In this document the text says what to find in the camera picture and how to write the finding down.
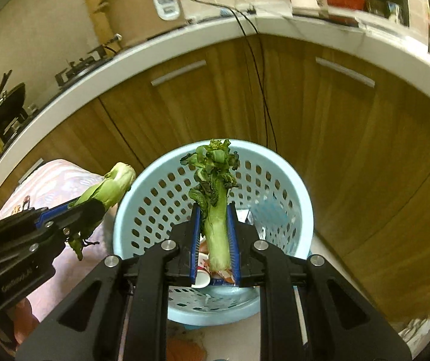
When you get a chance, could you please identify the green vegetable stalk leafy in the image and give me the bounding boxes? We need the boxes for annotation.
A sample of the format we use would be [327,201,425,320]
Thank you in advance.
[180,139,240,271]

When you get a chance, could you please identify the red container on counter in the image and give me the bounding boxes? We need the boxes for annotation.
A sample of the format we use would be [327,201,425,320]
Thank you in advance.
[327,0,366,11]

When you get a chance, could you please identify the red white paper cup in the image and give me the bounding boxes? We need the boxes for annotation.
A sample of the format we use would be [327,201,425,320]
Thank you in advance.
[192,253,212,288]

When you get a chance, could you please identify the person hand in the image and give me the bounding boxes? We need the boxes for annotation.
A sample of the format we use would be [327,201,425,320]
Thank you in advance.
[7,298,40,346]

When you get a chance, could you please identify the light blue plastic basket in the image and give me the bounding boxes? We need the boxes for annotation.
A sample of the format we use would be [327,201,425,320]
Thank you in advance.
[113,139,313,326]

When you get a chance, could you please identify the black power cable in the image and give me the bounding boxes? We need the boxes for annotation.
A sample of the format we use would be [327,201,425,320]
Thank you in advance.
[173,0,280,153]

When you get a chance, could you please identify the orange snack bag front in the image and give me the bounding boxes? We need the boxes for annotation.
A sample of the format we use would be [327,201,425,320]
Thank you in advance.
[210,268,235,286]

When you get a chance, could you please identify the black wok with lid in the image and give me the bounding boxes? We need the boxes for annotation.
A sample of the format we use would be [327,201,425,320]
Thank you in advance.
[0,70,28,131]

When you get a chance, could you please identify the black gas stove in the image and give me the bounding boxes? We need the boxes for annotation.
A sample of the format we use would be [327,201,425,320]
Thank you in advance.
[24,33,122,116]

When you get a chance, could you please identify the brown rice cooker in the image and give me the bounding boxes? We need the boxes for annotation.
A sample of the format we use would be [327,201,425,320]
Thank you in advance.
[97,0,187,49]

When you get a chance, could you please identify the green vegetable stalk pale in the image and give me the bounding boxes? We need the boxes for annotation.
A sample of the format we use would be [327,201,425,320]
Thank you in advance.
[67,162,136,261]

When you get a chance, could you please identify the wooden base cabinets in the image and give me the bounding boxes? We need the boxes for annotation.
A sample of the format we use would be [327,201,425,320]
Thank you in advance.
[0,35,430,323]

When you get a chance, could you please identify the pink floral tablecloth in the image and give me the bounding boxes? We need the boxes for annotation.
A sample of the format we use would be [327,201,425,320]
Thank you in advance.
[0,158,133,361]

